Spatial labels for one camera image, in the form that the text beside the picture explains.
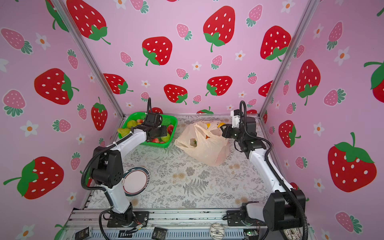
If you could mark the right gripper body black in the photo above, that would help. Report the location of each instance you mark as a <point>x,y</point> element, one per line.
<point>235,133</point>

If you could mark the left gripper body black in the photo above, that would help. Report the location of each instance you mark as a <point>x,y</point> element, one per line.
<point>160,131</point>

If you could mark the banana print plastic bag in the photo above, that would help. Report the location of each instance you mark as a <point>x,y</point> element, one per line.
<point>203,141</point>

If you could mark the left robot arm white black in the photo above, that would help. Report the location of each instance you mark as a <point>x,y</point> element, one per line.
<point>106,167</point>

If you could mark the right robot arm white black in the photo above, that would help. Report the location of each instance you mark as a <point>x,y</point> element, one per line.
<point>285,206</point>

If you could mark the yellow green fake starfruit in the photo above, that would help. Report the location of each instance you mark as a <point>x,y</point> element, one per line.
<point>123,132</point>

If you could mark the green plastic fruit basket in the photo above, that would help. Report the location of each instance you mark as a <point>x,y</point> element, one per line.
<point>167,120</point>

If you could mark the round white plate dark rim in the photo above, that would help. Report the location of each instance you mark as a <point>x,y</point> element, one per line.
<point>135,181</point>

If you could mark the white sprinkled donut centre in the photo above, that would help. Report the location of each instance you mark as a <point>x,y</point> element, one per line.
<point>217,231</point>

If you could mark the white sprinkled donut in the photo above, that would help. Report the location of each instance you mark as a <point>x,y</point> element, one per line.
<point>217,231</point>
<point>293,234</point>

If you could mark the black square tag centre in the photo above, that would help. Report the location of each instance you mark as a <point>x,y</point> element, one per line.
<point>159,234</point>

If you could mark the black square tag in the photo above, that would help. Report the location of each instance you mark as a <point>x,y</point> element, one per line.
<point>83,234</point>
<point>159,234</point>

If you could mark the white sprinkled donut right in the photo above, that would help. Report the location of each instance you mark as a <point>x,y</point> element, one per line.
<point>293,234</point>

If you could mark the black square tag left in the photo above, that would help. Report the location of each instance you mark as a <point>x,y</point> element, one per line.
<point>83,234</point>

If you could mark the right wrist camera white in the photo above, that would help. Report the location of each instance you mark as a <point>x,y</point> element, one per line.
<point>236,118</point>

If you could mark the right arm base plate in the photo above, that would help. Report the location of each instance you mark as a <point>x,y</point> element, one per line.
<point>238,219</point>

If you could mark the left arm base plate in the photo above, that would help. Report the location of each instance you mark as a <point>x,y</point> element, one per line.
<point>131,220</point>

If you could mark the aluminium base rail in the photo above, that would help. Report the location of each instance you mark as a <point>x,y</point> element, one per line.
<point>180,224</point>

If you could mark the aluminium frame post right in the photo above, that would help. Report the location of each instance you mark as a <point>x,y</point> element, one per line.
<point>299,32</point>

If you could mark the aluminium frame post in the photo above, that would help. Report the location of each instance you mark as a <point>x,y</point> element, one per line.
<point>78,38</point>
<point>299,32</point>

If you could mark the aluminium frame post left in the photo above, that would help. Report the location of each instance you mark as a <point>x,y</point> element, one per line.
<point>78,38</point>

